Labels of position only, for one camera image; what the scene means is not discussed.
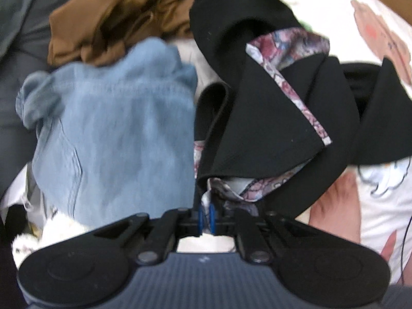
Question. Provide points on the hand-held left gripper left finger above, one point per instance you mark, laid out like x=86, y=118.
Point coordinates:
x=200, y=222

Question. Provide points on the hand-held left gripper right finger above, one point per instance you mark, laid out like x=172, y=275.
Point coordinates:
x=212, y=219

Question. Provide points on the black pants with bear print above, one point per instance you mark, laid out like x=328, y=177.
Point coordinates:
x=267, y=112

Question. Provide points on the light blue denim garment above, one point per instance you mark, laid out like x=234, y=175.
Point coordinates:
x=112, y=128

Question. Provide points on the white fluffy cloth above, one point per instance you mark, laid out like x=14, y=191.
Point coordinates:
x=51, y=231

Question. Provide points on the cream printed bedsheet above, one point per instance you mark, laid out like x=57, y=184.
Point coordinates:
x=386, y=219

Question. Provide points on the brown garment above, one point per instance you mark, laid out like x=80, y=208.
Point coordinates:
x=112, y=16

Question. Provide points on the grey cloth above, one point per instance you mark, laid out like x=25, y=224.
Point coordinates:
x=19, y=38

